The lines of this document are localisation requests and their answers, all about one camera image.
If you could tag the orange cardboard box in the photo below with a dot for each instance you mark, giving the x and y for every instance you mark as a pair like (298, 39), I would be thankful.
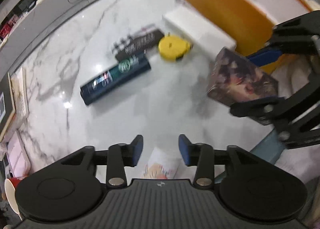
(251, 22)

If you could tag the white rectangular box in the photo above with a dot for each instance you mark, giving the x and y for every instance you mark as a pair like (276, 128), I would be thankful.
(205, 35)

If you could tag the black hardcover book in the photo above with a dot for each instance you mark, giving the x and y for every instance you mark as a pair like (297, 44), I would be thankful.
(8, 109)

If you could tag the plaid black case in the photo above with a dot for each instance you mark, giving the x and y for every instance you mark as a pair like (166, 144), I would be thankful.
(140, 41)

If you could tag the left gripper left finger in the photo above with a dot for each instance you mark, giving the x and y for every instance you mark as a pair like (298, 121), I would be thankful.
(120, 156)

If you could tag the red cup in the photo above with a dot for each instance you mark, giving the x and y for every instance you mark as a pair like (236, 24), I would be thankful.
(10, 186)

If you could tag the white book stack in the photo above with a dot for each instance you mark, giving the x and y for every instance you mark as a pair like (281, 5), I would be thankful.
(19, 86)

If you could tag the dark shampoo bottle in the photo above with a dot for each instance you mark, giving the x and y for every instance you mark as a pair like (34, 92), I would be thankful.
(113, 78)

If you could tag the yellow tape measure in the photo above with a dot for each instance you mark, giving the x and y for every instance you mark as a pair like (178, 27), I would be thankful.
(173, 47)

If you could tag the white floral tube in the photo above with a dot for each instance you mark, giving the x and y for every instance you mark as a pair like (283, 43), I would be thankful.
(161, 166)

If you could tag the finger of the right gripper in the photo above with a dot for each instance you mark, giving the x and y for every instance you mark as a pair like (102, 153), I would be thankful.
(255, 108)
(265, 56)

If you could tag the pink flat case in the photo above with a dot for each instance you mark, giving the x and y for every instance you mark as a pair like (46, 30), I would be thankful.
(17, 157)

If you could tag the floral dark box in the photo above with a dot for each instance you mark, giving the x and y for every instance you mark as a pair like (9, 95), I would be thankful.
(233, 78)

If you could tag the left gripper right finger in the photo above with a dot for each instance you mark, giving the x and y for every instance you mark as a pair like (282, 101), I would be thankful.
(201, 156)

